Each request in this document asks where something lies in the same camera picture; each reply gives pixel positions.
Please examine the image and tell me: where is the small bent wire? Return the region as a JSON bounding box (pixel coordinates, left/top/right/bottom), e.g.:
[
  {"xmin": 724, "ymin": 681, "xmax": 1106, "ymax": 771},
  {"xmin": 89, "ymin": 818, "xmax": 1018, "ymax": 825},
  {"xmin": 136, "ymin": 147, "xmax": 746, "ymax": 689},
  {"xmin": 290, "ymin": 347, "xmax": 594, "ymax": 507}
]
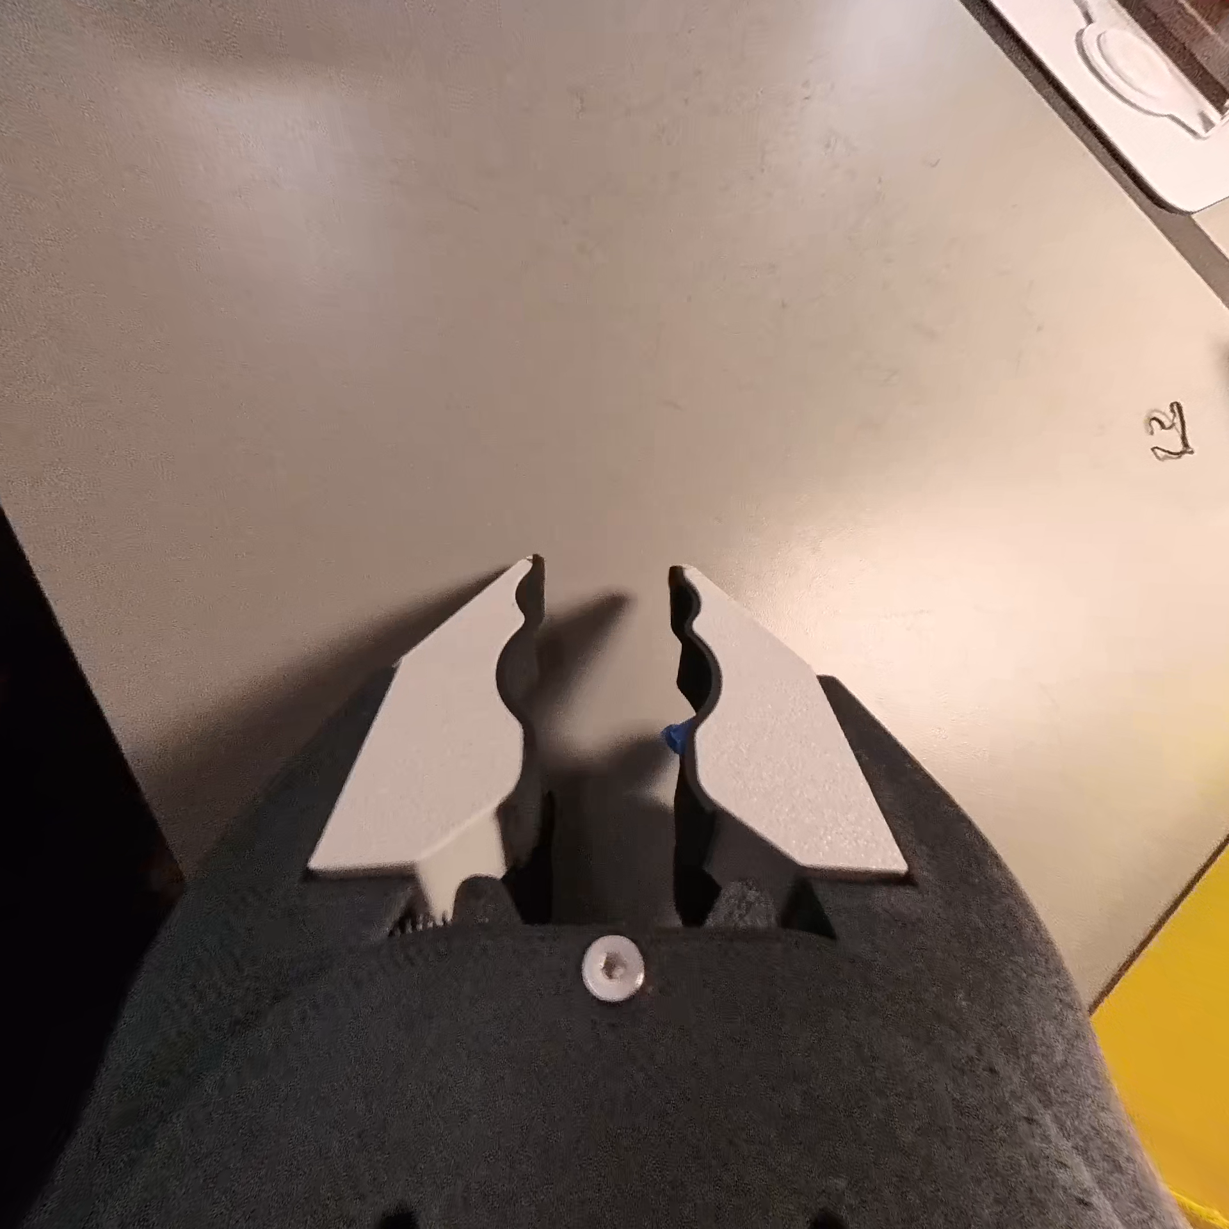
[{"xmin": 1147, "ymin": 401, "xmax": 1197, "ymax": 463}]

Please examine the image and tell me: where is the yellow plastic bin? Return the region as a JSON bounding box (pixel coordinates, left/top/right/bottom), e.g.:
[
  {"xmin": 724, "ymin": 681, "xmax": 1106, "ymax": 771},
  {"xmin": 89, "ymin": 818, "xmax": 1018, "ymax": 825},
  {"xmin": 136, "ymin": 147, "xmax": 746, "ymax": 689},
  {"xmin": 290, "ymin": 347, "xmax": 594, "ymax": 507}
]
[{"xmin": 1090, "ymin": 845, "xmax": 1229, "ymax": 1229}]

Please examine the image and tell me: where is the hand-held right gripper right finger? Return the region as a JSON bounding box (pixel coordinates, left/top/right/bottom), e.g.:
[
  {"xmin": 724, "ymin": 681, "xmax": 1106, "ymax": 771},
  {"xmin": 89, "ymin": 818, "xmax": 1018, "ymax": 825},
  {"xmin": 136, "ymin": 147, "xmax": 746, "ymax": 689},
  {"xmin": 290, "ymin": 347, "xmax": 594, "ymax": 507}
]
[{"xmin": 663, "ymin": 567, "xmax": 910, "ymax": 913}]

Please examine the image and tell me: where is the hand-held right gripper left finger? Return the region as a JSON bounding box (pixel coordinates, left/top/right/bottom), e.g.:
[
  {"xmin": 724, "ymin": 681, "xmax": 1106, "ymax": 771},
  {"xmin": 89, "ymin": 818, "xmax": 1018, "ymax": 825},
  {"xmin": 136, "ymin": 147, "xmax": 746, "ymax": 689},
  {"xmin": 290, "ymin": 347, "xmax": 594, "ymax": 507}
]
[{"xmin": 307, "ymin": 553, "xmax": 550, "ymax": 925}]

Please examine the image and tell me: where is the white stand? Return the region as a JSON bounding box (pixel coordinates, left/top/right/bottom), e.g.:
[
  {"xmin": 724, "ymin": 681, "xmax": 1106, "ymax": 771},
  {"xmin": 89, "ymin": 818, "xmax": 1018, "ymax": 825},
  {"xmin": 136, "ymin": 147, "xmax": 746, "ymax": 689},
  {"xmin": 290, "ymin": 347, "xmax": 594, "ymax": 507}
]
[{"xmin": 983, "ymin": 0, "xmax": 1229, "ymax": 215}]

